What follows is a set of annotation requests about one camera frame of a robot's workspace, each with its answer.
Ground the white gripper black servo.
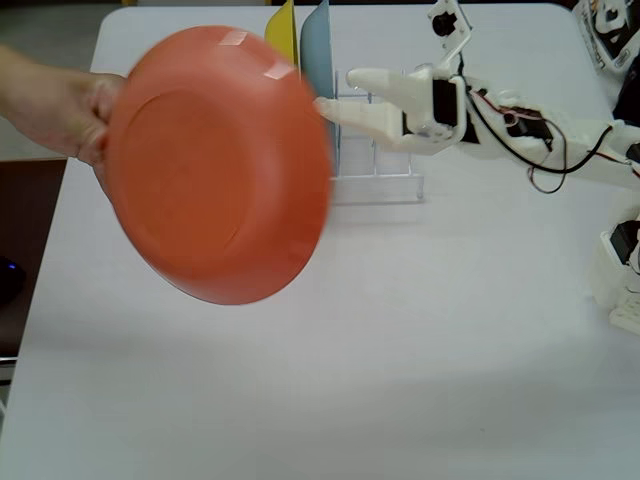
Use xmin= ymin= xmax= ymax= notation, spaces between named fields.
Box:
xmin=312 ymin=64 xmax=491 ymax=157

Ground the orange plate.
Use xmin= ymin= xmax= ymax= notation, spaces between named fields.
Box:
xmin=103 ymin=24 xmax=335 ymax=307

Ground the person hand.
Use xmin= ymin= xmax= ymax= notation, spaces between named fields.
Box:
xmin=0 ymin=43 xmax=129 ymax=174

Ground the light blue plate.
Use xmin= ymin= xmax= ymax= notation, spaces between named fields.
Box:
xmin=298 ymin=0 xmax=341 ymax=177

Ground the yellow plate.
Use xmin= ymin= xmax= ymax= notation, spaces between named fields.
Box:
xmin=263 ymin=0 xmax=302 ymax=71

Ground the white bag with black print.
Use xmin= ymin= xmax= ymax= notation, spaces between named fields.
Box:
xmin=571 ymin=0 xmax=640 ymax=109

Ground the dark brown glossy cabinet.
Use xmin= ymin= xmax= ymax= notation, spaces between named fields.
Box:
xmin=0 ymin=157 xmax=69 ymax=359

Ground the black device with blue light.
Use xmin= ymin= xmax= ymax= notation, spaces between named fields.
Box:
xmin=0 ymin=254 xmax=27 ymax=306

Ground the white wire plate rack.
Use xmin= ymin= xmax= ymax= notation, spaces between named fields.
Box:
xmin=329 ymin=69 xmax=426 ymax=205

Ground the wrist camera on white mount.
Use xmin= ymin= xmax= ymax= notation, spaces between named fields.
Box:
xmin=426 ymin=0 xmax=475 ymax=54

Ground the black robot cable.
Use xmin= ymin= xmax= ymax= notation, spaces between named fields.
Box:
xmin=457 ymin=54 xmax=615 ymax=176

